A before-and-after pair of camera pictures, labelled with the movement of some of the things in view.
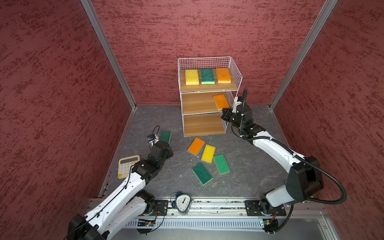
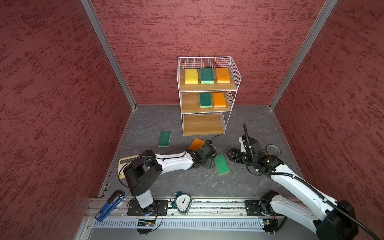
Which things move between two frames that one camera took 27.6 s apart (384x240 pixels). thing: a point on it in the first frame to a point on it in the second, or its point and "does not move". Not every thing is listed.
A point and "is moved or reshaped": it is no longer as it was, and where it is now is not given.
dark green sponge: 165,136 does not move
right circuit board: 270,225 does not move
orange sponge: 223,75 does not move
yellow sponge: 191,77 does not move
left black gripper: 169,153 to 210,162
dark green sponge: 207,76 does not move
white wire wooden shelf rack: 208,85 does not move
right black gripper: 226,115 to 237,152
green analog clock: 182,203 does not move
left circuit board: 142,222 does not move
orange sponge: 221,102 is moved or reshaped
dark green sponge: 203,174 to 205,100
